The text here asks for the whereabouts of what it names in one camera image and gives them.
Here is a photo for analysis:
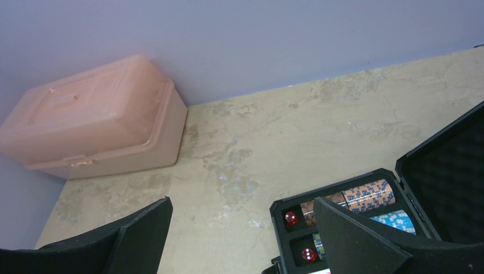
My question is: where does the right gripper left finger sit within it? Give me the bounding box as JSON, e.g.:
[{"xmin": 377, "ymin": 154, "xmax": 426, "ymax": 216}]
[{"xmin": 1, "ymin": 197, "xmax": 173, "ymax": 273}]

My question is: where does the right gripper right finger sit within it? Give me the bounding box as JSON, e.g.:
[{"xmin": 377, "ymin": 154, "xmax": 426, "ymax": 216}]
[{"xmin": 313, "ymin": 198, "xmax": 483, "ymax": 273}]

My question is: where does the red die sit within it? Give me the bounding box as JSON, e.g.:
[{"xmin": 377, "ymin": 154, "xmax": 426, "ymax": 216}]
[
  {"xmin": 301, "ymin": 247, "xmax": 318, "ymax": 264},
  {"xmin": 284, "ymin": 211, "xmax": 299, "ymax": 227}
]

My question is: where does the black poker set case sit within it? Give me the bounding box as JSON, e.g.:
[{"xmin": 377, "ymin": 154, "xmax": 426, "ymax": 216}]
[{"xmin": 266, "ymin": 104, "xmax": 483, "ymax": 273}]

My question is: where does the red playing card deck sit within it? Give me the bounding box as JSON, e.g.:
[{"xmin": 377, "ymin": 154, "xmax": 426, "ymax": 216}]
[{"xmin": 309, "ymin": 268, "xmax": 331, "ymax": 274}]

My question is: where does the blue chip row in case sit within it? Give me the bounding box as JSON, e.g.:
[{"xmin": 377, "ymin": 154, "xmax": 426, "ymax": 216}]
[{"xmin": 312, "ymin": 209, "xmax": 416, "ymax": 260}]

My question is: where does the brown chip row in case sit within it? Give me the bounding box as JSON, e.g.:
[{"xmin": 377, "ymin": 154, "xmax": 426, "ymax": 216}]
[{"xmin": 300, "ymin": 179, "xmax": 396, "ymax": 226}]

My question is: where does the pink plastic storage box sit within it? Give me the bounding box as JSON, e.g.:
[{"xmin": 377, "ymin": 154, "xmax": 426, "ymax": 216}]
[{"xmin": 1, "ymin": 55, "xmax": 188, "ymax": 179}]

